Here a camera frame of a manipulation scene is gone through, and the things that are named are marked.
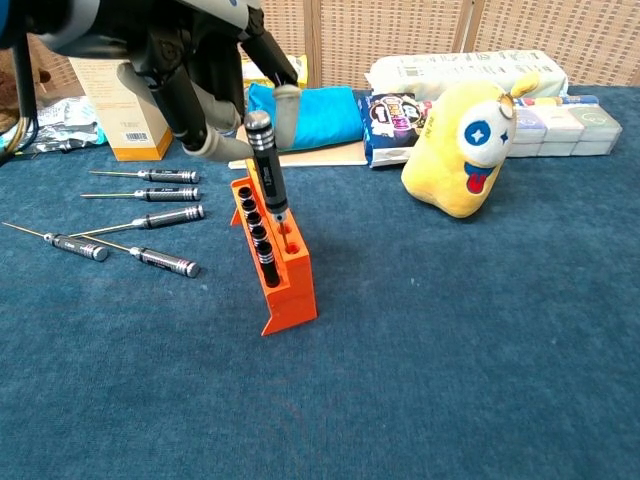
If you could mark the orange screwdriver holder rack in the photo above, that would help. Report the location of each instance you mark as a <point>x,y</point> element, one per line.
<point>295,295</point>

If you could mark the black socket with silver rings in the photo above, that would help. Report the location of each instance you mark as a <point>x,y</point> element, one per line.
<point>255,220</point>
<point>250,206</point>
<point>260,234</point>
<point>270,265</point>
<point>245,194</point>

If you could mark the wicker folding screen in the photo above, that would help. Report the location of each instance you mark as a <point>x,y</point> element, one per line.
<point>380,30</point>

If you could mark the pastel pocket tissue multipack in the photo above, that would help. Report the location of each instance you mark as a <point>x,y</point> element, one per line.
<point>565,130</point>

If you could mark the yellow snack bag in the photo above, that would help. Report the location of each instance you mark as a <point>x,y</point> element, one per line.
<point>303,67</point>

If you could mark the blue felt table cover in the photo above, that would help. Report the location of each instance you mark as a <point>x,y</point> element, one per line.
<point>400,375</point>

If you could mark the beige flat board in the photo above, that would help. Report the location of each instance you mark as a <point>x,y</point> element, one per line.
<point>320,157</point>

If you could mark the black silver precision screwdriver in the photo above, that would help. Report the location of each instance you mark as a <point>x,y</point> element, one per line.
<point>170,176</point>
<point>267,170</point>
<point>75,246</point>
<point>170,194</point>
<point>165,262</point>
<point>170,217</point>

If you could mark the silver foil packet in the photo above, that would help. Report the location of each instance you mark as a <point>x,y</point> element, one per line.
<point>65,122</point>

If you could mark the large white tissue package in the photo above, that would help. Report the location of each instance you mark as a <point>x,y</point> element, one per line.
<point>450,70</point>

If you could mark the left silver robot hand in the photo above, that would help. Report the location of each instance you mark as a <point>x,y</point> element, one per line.
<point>185,65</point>

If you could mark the teal wet wipes pack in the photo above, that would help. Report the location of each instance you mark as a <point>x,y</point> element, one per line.
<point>50,149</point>

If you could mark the brown capybara plush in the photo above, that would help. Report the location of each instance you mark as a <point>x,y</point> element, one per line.
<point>6,100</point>

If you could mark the plastic food wrap box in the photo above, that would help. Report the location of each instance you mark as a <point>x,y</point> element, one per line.
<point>560,100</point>

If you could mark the yellow plush toy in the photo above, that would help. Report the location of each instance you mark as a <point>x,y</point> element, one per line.
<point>450,165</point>

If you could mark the tall cream yellow carton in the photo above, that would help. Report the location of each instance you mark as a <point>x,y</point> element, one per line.
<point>120,120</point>

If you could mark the blue folded cloth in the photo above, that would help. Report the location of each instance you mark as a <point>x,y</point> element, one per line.
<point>330,117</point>

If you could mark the dark purple pad pack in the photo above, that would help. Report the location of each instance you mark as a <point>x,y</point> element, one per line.
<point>390,122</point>

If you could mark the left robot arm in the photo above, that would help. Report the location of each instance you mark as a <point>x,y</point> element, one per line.
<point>75,25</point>

